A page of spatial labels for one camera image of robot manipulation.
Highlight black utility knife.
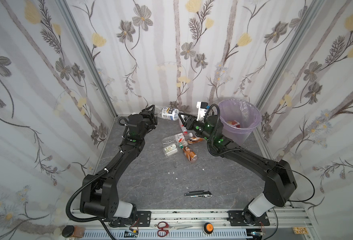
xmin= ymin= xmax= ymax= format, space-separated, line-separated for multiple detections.
xmin=184 ymin=190 xmax=213 ymax=198

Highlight brown tea bottle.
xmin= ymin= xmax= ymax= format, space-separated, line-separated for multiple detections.
xmin=187 ymin=136 xmax=205 ymax=145

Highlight purple lined trash bin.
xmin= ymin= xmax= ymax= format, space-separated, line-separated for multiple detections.
xmin=219 ymin=99 xmax=262 ymax=146

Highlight grey label small bottle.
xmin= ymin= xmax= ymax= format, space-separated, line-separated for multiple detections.
xmin=155 ymin=107 xmax=180 ymax=121

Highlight white red label bottle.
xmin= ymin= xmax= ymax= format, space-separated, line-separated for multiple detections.
xmin=179 ymin=119 xmax=188 ymax=136

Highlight clear water bottle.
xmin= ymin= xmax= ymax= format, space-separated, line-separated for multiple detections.
xmin=162 ymin=133 xmax=193 ymax=145

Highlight black round lid jar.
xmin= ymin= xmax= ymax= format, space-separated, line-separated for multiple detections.
xmin=61 ymin=225 xmax=85 ymax=238

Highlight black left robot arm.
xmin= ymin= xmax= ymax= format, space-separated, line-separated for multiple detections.
xmin=65 ymin=105 xmax=157 ymax=224

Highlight red handled scissors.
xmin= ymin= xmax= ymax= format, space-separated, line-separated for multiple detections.
xmin=156 ymin=221 xmax=192 ymax=238

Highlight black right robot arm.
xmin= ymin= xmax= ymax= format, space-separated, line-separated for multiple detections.
xmin=179 ymin=104 xmax=298 ymax=226

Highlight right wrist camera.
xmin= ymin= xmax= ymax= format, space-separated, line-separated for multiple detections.
xmin=197 ymin=102 xmax=209 ymax=121

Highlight small green circuit board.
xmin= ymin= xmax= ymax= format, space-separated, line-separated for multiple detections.
xmin=123 ymin=230 xmax=138 ymax=238

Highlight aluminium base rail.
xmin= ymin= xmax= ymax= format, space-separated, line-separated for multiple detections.
xmin=69 ymin=207 xmax=319 ymax=240

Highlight brown coffee bottle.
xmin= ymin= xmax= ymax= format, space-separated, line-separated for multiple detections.
xmin=183 ymin=146 xmax=198 ymax=163

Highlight orange black knob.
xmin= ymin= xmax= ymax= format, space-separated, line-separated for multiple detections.
xmin=203 ymin=223 xmax=214 ymax=235

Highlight crushed clear bottle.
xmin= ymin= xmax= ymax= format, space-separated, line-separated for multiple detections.
xmin=162 ymin=141 xmax=187 ymax=157

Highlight yellow label tag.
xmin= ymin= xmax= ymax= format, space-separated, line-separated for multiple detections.
xmin=292 ymin=227 xmax=309 ymax=235

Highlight yellow label tea bottle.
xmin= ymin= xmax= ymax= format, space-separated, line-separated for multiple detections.
xmin=227 ymin=120 xmax=241 ymax=129

